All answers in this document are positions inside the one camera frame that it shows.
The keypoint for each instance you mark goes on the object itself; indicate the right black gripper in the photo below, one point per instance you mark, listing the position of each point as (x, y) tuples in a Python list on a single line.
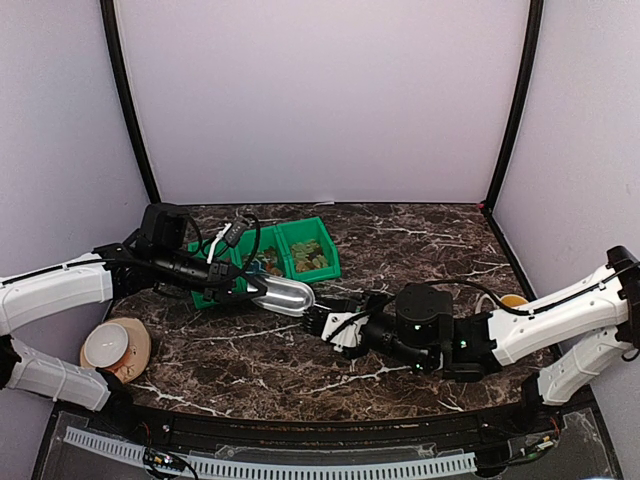
[(355, 303)]

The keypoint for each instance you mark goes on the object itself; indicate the black front rail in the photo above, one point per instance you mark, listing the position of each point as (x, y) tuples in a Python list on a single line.
[(481, 428)]

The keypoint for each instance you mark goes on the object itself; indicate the right black frame post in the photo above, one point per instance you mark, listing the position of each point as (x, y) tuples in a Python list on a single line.
[(525, 70)]

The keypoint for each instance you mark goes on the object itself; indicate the green three-compartment bin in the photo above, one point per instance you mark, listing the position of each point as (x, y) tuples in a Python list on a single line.
[(281, 236)]

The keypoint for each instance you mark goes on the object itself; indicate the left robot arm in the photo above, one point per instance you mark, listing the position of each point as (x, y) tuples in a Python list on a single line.
[(86, 282)]

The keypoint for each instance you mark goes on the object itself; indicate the white slotted cable duct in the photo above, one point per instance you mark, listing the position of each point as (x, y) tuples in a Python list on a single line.
[(196, 466)]

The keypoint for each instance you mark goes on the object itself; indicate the green yellow candies pile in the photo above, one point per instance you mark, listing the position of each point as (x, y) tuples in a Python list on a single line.
[(308, 256)]

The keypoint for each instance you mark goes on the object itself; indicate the left black frame post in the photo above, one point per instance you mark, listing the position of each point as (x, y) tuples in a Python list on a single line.
[(126, 100)]

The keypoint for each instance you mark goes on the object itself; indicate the white bowl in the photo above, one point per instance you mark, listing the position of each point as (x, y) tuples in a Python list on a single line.
[(106, 345)]

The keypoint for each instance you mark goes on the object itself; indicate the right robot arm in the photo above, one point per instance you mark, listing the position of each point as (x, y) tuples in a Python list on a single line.
[(600, 312)]

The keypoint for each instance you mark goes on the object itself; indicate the patterned mug yellow inside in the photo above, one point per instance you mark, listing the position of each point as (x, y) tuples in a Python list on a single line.
[(486, 303)]

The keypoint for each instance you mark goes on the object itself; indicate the wooden slice coaster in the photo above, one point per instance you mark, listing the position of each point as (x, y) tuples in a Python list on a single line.
[(137, 356)]

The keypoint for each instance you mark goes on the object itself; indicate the blue mixed candies pile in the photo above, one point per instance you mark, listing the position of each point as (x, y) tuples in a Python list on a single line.
[(267, 261)]

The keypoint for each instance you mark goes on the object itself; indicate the black frame post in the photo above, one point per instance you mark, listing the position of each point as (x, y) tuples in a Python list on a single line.
[(525, 70), (126, 100)]

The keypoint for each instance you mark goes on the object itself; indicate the metal scoop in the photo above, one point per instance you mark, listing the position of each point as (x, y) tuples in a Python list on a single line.
[(284, 296)]

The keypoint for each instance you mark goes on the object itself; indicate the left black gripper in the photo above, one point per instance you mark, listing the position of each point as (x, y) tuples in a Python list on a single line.
[(221, 292)]

